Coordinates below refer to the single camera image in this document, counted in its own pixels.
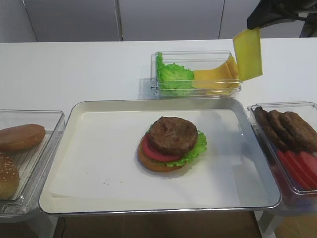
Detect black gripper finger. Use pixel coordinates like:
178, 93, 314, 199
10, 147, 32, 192
247, 0, 295, 29

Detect yellow cheese slice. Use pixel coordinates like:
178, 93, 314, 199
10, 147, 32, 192
233, 27, 263, 81

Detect cheese slices in container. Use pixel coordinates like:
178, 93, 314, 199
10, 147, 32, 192
193, 54, 241, 96

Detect clear lettuce cheese container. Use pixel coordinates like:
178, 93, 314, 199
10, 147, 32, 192
151, 51, 241, 99

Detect left brown patty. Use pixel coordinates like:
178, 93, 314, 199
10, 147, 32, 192
254, 107, 289, 152

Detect middle brown patty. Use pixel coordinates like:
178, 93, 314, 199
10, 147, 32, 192
267, 110, 306, 153

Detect green lettuce in container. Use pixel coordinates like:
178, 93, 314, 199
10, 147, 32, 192
156, 52, 194, 97

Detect clear patty tomato container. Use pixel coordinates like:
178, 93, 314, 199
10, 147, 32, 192
248, 102, 317, 214

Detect right brown patty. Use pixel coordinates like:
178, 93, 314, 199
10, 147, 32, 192
280, 112, 317, 152

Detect lettuce leaf on burger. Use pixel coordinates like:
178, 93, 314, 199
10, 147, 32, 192
146, 130, 207, 167

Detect right tomato slice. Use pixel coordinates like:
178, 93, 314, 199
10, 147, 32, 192
298, 151, 317, 183

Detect brown patty on burger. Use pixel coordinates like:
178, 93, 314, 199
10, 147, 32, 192
148, 117, 198, 156

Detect middle tomato slice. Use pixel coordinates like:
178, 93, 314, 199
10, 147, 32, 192
284, 150, 317, 191

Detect left tomato slice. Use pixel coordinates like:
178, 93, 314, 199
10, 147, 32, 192
277, 150, 312, 190

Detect tomato slice on burger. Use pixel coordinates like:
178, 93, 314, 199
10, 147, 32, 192
142, 133, 181, 162

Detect bottom bun on tray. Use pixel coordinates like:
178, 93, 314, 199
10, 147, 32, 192
137, 141, 184, 173

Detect white parchment paper sheet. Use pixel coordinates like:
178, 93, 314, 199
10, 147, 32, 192
49, 109, 269, 211

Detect flat bottom bun in container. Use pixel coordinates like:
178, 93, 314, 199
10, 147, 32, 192
0, 124, 46, 152

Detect clear bun container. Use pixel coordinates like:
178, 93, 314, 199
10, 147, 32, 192
0, 110, 65, 223

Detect metal baking tray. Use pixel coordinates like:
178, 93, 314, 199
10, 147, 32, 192
39, 98, 281, 214

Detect right sesame top bun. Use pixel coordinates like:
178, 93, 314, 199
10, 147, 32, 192
0, 153, 19, 200

